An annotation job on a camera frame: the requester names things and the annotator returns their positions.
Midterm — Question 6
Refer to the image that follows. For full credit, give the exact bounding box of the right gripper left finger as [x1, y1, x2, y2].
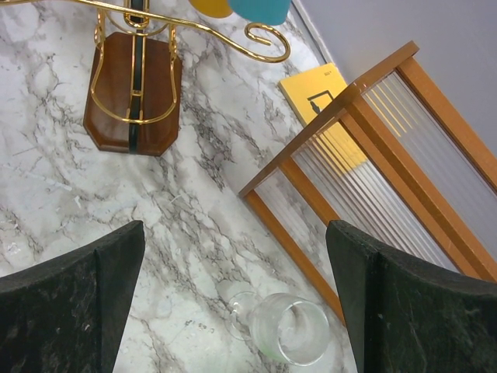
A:
[1, 221, 144, 372]

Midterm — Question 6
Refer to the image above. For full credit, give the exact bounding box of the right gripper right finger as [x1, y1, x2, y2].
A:
[325, 220, 496, 372]

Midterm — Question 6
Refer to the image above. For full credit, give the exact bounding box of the gold wire wine glass rack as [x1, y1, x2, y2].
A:
[0, 0, 292, 157]

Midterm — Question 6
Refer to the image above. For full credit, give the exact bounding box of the blue plastic wine glass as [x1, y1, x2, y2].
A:
[228, 0, 291, 26]

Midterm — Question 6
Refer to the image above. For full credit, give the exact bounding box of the orange plastic wine glass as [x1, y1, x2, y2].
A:
[189, 0, 233, 19]

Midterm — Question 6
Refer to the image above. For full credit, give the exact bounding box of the clear glass near rack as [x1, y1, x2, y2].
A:
[226, 291, 331, 367]

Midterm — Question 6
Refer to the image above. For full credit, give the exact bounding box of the wooden dish rack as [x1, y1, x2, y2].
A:
[240, 42, 496, 317]

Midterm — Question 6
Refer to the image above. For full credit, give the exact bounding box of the yellow card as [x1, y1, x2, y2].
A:
[278, 63, 367, 175]

